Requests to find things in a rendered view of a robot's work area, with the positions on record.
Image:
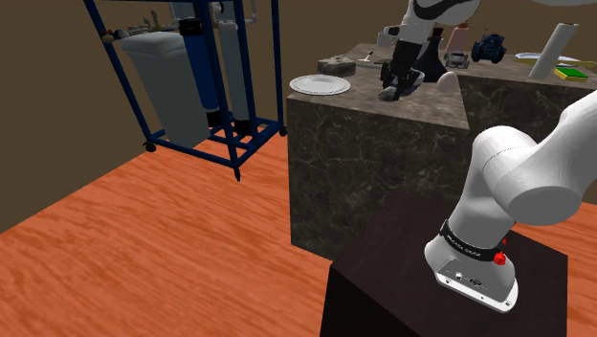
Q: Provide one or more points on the dark blue toy vehicle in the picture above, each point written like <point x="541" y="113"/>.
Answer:
<point x="488" y="48"/>

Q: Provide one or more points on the dark purple bowl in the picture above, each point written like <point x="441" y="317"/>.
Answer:
<point x="414" y="80"/>

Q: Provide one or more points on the green and yellow sponge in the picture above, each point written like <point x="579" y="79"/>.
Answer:
<point x="571" y="74"/>

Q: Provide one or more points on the grey stone-like block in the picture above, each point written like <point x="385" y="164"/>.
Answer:
<point x="336" y="65"/>

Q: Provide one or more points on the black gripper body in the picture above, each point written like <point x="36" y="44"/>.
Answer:
<point x="405" y="57"/>

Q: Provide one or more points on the pink bottle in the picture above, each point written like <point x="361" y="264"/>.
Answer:
<point x="458" y="39"/>

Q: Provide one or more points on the dark robot stand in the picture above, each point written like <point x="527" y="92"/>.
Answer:
<point x="391" y="261"/>

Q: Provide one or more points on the small grey metal holder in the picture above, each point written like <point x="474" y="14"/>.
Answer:
<point x="456" y="60"/>

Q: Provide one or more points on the blue metal rack with tanks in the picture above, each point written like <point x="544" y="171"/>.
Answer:
<point x="163" y="79"/>

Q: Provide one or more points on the white plate with blue rim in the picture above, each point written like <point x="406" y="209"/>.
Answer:
<point x="529" y="56"/>

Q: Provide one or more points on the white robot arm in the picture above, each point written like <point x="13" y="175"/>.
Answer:
<point x="536" y="177"/>

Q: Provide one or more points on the black flared vase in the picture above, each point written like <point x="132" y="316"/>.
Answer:
<point x="431" y="65"/>

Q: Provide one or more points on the white egg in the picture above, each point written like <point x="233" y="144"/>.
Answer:
<point x="448" y="82"/>

